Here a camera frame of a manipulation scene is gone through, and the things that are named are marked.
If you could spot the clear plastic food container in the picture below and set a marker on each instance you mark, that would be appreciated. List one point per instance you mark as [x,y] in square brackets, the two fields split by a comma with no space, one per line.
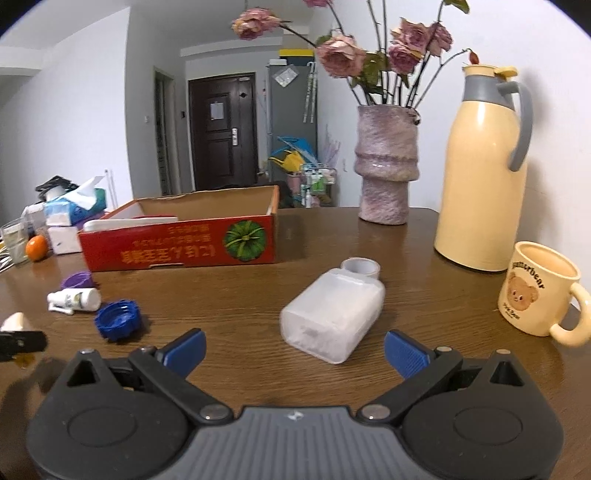
[34,219]

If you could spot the dark brown entrance door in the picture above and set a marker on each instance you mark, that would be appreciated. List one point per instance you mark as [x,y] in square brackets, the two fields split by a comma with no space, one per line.
[221,152]

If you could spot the blue tissue pack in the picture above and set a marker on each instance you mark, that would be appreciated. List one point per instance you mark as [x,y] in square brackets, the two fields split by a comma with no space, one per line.
[69,210]

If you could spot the metal trolley with bottles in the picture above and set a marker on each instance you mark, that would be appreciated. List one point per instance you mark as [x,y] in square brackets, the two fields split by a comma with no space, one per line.
[318,184]

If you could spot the purple tissue pack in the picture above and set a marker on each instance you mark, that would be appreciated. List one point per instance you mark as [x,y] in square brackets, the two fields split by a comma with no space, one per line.
[62,240]

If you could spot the translucent plastic bottle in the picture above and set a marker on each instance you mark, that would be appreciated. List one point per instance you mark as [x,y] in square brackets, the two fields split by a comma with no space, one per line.
[332,314]

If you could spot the blue bottle cap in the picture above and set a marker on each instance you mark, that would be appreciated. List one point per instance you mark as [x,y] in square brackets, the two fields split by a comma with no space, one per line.
[117,321]

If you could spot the pink bucket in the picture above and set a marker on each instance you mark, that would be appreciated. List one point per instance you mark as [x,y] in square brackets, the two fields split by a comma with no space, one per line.
[293,180]

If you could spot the yellow bear mug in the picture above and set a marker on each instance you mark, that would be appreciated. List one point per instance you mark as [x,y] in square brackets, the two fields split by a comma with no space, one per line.
[531,295]

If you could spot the purple bottle cap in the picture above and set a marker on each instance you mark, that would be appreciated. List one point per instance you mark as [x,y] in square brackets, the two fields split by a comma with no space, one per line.
[76,280]

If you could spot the dried pink roses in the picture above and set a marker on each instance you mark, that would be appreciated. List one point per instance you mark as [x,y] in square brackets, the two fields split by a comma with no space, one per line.
[341,53]

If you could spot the grey refrigerator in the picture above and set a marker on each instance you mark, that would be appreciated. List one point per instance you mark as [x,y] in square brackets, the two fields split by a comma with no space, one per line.
[288,115]

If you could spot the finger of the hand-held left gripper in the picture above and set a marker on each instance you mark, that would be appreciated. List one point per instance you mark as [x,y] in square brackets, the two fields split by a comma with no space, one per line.
[23,342]

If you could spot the white spray bottle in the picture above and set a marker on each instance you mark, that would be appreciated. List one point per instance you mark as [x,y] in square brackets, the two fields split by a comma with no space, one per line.
[78,299]

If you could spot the orange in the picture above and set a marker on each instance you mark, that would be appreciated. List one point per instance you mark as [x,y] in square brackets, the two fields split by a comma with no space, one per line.
[37,248]

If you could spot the yellow box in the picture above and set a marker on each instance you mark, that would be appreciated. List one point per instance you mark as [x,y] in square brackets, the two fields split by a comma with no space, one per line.
[298,54]

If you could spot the white cube power adapter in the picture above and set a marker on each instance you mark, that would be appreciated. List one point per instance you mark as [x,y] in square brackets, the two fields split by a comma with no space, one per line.
[14,323]

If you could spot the yellow bag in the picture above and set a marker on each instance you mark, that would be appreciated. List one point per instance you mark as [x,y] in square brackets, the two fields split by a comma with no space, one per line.
[293,161]

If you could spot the clear plastic packet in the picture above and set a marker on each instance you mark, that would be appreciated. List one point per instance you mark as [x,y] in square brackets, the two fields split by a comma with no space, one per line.
[286,77]

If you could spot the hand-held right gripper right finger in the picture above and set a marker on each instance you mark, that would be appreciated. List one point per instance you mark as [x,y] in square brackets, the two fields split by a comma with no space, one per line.
[406,353]

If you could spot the white folded umbrella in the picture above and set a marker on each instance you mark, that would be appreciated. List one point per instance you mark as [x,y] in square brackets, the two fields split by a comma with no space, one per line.
[310,97]

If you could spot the grey side door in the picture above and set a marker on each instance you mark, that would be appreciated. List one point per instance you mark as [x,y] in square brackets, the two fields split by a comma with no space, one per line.
[164,138]

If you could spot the yellow thermos jug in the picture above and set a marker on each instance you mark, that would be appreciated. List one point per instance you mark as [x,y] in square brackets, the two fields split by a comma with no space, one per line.
[480,184]

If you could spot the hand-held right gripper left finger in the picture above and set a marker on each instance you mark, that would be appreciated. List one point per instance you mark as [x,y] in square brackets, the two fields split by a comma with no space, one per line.
[187,350]

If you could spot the blue bag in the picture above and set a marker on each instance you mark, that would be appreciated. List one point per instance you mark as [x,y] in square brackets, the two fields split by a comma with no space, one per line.
[291,141]

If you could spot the clear glass cup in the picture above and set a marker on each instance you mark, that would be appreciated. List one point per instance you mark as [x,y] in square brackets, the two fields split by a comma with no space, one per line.
[16,244]

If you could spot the purple ceramic vase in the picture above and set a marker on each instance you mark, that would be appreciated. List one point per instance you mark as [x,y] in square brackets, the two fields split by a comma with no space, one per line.
[385,157]

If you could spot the red cardboard box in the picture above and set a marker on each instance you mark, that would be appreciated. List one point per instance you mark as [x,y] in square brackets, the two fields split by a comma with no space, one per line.
[184,249]

